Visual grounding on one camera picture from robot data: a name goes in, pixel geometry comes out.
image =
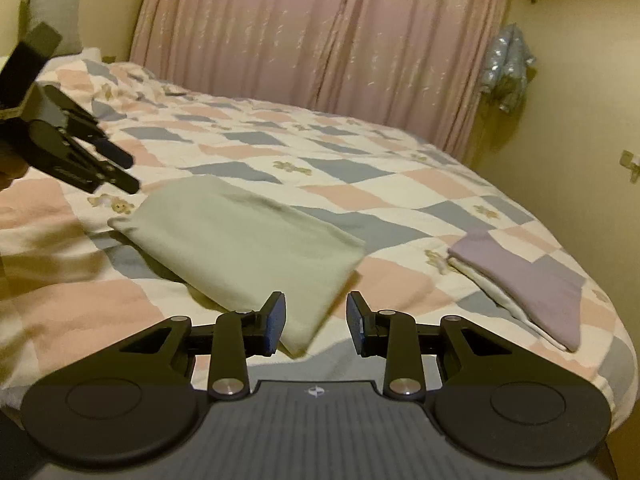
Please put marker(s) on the pink curtain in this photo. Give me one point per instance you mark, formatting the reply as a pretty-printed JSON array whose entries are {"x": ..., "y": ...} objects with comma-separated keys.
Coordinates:
[{"x": 410, "y": 64}]

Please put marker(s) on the white pillow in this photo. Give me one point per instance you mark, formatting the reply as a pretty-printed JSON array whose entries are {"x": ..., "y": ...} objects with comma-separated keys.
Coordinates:
[{"x": 92, "y": 54}]

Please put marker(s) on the light green garment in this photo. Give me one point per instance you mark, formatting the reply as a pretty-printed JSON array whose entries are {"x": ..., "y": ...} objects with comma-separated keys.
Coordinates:
[{"x": 237, "y": 247}]

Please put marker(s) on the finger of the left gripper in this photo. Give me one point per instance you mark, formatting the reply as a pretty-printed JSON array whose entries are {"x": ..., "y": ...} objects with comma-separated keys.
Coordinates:
[
  {"x": 82, "y": 125},
  {"x": 70, "y": 162}
]

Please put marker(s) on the wall socket with plug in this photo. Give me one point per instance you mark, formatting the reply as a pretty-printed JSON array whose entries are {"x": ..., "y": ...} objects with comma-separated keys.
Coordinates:
[{"x": 631, "y": 162}]

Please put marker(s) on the grey square pillow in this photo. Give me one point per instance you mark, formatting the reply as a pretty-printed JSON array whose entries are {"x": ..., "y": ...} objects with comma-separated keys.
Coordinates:
[{"x": 61, "y": 15}]

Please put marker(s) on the white garment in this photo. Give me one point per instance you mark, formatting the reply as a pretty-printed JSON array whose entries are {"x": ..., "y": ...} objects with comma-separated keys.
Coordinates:
[{"x": 500, "y": 297}]

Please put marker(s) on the purple garment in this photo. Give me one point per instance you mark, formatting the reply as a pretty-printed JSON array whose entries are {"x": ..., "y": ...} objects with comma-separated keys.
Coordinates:
[{"x": 551, "y": 302}]

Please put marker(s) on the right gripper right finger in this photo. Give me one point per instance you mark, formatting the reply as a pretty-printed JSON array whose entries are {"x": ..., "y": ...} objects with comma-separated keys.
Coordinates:
[{"x": 391, "y": 335}]

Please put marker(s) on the patchwork checkered quilt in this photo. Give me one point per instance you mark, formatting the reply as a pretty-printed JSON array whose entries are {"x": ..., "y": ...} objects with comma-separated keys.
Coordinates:
[{"x": 71, "y": 284}]

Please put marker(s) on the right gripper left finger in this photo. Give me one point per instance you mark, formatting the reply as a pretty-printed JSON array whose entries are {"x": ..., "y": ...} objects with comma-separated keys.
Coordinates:
[{"x": 236, "y": 337}]

